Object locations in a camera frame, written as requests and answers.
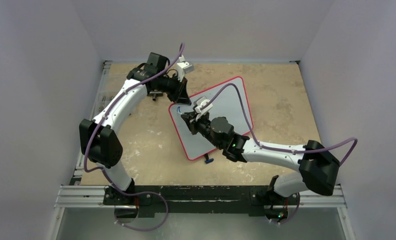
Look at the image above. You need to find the pink framed whiteboard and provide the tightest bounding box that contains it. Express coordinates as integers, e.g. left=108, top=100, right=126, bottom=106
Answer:
left=168, top=76, right=254, bottom=162

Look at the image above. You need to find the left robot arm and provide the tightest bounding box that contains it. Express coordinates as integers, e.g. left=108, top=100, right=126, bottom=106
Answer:
left=79, top=52, right=194, bottom=197

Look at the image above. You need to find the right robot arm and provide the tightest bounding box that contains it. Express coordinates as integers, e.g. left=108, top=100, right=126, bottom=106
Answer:
left=180, top=112, right=340, bottom=198

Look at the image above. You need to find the blue marker cap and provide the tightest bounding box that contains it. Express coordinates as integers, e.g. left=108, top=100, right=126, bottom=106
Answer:
left=204, top=158, right=214, bottom=164

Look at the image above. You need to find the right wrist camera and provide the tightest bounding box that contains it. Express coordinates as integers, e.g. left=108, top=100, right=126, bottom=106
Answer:
left=192, top=97, right=213, bottom=121

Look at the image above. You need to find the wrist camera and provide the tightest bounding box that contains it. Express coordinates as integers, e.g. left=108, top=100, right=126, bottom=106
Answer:
left=175, top=55, right=195, bottom=82
left=192, top=97, right=213, bottom=121

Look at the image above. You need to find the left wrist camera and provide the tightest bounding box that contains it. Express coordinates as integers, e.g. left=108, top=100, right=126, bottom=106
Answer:
left=175, top=55, right=195, bottom=82

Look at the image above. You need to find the dark metal bracket tool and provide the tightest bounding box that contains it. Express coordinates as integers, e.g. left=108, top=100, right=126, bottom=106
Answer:
left=147, top=91, right=164, bottom=101

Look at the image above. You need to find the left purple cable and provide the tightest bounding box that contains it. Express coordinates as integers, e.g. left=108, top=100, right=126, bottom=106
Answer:
left=82, top=42, right=186, bottom=232

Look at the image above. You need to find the purple cable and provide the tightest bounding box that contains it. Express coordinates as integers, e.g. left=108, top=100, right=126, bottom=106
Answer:
left=82, top=42, right=186, bottom=232
left=201, top=82, right=359, bottom=226

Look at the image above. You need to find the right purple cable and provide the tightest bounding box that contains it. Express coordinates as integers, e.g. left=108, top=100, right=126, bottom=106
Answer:
left=201, top=82, right=359, bottom=226

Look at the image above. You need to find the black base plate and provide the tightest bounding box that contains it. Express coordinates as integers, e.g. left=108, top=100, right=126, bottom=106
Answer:
left=103, top=185, right=297, bottom=219

